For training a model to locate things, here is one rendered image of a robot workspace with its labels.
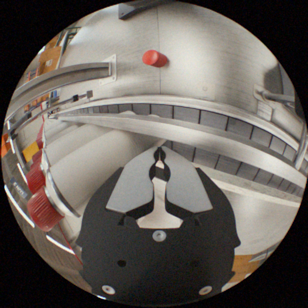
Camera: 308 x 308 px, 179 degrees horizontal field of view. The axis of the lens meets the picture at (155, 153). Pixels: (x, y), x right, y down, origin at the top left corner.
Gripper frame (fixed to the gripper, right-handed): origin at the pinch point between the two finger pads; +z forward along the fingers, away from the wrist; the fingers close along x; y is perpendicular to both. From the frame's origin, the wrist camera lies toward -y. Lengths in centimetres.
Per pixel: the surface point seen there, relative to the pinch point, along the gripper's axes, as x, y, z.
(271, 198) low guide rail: 17.1, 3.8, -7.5
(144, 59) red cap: -2.3, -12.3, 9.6
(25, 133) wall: -771, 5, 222
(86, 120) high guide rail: -10.2, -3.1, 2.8
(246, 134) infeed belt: 11.2, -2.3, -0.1
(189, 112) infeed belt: 4.0, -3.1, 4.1
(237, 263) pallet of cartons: 196, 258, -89
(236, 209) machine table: 22.1, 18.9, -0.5
